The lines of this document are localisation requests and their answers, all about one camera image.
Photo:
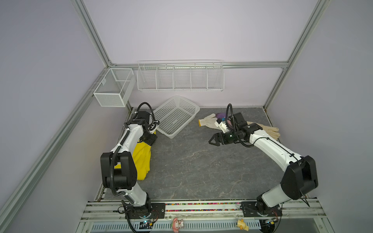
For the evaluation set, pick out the purple and pink brush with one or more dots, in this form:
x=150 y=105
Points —
x=221 y=116

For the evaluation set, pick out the yellow duck toy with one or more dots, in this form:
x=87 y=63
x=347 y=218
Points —
x=242 y=225

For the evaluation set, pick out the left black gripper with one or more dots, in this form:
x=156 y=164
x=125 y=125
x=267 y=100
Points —
x=151 y=140

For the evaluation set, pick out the beige leather glove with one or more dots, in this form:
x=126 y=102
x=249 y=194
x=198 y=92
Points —
x=269 y=131

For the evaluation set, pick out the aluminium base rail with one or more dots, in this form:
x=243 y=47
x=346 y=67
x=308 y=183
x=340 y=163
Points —
x=203 y=210

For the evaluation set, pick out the white wire wall shelf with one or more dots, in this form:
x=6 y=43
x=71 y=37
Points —
x=181 y=75

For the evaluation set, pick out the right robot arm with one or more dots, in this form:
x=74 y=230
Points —
x=300 y=173

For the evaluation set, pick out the white plastic laundry basket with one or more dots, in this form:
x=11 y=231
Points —
x=174 y=115

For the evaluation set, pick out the yellow trousers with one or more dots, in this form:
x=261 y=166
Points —
x=141 y=156

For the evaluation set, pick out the white mesh wall box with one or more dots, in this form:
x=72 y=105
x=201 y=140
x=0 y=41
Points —
x=115 y=87

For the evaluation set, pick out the white knit glove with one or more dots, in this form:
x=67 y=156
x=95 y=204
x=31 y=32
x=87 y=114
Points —
x=209 y=121

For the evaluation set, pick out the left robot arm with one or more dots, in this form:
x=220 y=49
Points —
x=119 y=172

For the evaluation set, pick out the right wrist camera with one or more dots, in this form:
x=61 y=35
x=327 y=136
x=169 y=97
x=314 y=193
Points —
x=221 y=125

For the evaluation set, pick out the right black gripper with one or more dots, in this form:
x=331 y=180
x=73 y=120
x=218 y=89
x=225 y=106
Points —
x=214 y=136

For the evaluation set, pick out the pink plush toy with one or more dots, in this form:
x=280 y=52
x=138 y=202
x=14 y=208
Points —
x=178 y=224

